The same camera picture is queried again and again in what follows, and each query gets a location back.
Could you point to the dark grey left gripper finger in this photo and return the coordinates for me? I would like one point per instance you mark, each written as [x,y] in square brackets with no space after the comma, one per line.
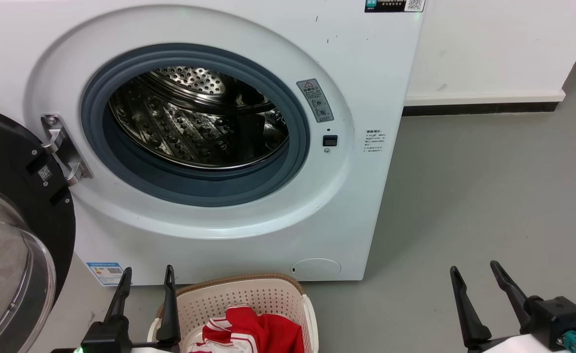
[121,296]
[170,309]

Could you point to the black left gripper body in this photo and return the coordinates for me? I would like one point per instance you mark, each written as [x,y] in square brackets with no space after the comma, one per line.
[106,338]

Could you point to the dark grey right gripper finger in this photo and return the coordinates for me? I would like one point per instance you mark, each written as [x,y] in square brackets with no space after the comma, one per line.
[511,291]
[469,318]

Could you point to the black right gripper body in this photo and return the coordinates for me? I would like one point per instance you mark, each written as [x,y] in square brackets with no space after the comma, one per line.
[558,316]

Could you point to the red and white garment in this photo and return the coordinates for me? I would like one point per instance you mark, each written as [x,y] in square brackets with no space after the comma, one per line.
[273,333]

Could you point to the cream perforated laundry basket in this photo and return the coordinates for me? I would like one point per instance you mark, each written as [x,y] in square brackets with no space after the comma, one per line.
[248,296]

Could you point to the stainless steel washing machine drum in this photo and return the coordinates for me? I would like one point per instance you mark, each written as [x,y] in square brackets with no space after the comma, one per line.
[185,127]

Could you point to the black glass washer door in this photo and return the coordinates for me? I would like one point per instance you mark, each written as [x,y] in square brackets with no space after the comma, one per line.
[3,147]

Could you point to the blue energy label sticker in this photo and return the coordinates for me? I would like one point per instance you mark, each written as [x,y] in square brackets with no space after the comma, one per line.
[105,273]

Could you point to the grey rubber door gasket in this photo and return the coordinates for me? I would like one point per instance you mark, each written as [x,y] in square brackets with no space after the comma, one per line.
[195,189]

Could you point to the small white QR sticker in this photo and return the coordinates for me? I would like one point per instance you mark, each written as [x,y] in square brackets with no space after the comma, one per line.
[45,172]

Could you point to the round white filter cover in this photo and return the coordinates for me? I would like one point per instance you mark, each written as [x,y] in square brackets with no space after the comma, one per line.
[316,269]

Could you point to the silver metal door hinge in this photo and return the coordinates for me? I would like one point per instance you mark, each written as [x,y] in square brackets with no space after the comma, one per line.
[65,147]

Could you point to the white front-load washing machine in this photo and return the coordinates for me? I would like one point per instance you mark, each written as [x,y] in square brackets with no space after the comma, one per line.
[366,196]

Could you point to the warning triangle sticker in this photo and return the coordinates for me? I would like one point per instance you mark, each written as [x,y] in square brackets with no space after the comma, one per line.
[316,100]

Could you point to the dark QR code brand sticker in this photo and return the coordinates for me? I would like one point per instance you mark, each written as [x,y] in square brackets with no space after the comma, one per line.
[391,5]

